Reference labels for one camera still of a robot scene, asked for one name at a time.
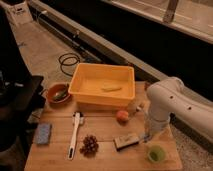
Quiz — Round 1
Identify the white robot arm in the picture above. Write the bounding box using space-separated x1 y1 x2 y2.
147 77 213 143

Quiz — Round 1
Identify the green plastic cup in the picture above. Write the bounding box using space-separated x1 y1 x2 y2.
147 145 166 163

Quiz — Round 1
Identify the yellow item in tub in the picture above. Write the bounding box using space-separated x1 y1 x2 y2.
101 86 122 92

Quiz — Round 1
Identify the yellow plastic tub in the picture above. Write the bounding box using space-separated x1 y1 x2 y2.
68 63 135 106

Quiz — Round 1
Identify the orange fruit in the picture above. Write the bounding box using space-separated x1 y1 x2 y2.
116 110 129 123

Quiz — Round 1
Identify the small clear bottle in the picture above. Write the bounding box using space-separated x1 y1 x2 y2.
128 102 145 116

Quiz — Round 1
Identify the white dish brush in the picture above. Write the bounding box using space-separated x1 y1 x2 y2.
68 112 83 160

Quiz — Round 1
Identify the orange bowl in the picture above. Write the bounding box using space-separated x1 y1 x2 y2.
46 83 70 104

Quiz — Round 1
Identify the green item in bowl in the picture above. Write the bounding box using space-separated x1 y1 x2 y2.
52 89 68 101

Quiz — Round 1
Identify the purple grape bunch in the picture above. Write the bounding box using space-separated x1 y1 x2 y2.
80 135 99 156

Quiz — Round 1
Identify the blue sponge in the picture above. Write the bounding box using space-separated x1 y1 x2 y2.
35 123 52 145

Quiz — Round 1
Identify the white cardboard box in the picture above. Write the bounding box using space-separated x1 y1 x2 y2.
2 1 33 27

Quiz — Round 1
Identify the black coiled cable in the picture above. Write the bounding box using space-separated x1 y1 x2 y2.
58 52 82 77

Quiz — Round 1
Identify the brown block with handle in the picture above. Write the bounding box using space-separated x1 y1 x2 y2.
114 133 139 151

